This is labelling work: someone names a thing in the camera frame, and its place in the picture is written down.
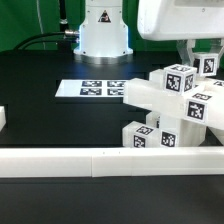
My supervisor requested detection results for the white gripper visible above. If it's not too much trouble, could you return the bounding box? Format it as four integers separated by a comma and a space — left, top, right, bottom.
137, 0, 224, 65

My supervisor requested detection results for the small tagged cube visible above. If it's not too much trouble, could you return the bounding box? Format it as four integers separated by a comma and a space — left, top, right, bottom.
193, 52, 218, 77

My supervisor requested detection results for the white tagged cube part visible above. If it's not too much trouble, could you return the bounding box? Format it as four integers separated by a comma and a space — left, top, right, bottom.
164, 64, 197, 95

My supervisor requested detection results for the white chair back frame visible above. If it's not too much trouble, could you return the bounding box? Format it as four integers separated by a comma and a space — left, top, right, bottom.
123, 78, 224, 130

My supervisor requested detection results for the white chair seat panel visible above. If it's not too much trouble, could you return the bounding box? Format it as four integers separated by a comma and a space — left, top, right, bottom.
159, 115, 206, 147

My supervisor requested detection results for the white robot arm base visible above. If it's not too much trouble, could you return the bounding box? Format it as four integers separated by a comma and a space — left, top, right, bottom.
74, 0, 133, 64

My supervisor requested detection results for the white base tag plate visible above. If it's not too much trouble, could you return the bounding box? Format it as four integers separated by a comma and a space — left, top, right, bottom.
55, 79, 125, 98

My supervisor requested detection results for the white fence right rail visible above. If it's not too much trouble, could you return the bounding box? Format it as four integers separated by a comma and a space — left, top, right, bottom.
211, 128, 224, 146

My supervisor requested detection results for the white fence wall rail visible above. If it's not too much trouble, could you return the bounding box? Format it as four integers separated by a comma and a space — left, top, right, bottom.
0, 147, 224, 178

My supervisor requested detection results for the black cable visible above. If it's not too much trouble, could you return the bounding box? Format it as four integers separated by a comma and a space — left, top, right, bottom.
13, 29, 81, 51

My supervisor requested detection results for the white fence left rail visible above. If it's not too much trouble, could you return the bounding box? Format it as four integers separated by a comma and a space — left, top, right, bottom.
0, 106, 6, 131

